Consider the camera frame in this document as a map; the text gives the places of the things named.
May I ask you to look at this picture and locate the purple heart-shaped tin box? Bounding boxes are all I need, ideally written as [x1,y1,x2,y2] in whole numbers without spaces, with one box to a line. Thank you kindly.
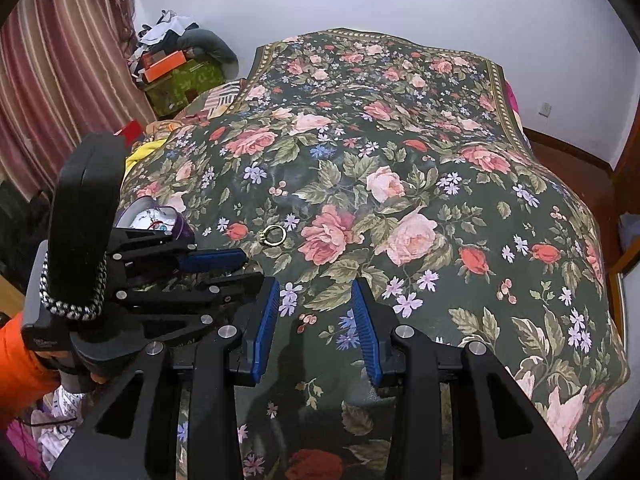
[115,196,195,243]

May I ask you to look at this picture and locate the orange sleeve forearm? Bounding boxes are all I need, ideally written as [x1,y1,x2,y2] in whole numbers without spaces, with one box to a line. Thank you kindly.
[0,313,60,434]

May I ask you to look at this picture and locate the left hand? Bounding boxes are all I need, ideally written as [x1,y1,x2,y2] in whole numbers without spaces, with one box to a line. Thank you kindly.
[35,351,110,393]

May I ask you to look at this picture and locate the yellow blanket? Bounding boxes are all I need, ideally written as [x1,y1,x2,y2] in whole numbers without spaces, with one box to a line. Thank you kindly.
[125,139,166,174]

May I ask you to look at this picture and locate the red and grey box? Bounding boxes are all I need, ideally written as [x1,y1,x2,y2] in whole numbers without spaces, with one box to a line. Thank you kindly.
[114,119,144,148]

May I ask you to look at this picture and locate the striped patchwork quilt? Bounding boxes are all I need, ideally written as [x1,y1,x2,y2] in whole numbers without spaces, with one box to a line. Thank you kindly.
[144,78,246,139]

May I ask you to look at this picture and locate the dark floral bedspread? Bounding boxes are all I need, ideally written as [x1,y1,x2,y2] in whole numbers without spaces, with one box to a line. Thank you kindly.
[122,29,628,479]

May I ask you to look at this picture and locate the green patterned storage box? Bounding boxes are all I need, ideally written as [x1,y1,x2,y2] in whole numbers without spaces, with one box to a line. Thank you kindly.
[144,60,226,117]

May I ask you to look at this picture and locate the orange shoe box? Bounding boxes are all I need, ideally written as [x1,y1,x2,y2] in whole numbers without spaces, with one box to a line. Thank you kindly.
[144,51,186,82]

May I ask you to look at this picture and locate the pile of clothes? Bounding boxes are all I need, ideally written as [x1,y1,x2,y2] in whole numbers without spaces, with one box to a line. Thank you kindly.
[127,10,198,66]

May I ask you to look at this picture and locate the striped maroon curtain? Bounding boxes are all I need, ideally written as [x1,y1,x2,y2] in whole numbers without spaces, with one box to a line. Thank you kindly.
[1,0,155,198]

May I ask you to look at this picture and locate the brown wooden door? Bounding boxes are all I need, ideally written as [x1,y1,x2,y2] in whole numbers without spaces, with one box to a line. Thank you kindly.
[606,109,640,281]

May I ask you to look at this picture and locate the gold ring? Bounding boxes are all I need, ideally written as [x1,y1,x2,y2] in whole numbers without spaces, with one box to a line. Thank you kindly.
[259,224,289,248]

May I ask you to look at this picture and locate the beaded chain on gripper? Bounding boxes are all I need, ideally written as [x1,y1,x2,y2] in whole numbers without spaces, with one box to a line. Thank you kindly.
[38,251,111,322]

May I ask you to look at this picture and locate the white wall socket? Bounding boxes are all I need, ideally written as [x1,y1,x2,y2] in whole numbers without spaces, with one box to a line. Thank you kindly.
[539,103,551,117]

